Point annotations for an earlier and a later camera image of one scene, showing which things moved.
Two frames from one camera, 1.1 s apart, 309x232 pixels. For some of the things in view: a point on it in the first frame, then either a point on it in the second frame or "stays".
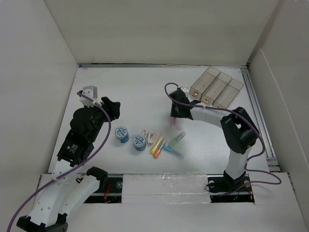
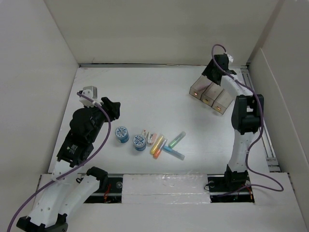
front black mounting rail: (109, 189) stays
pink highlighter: (174, 123) → (203, 86)
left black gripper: (114, 110) stays
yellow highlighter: (156, 146) stays
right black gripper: (174, 112) → (207, 71)
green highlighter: (174, 141) stays
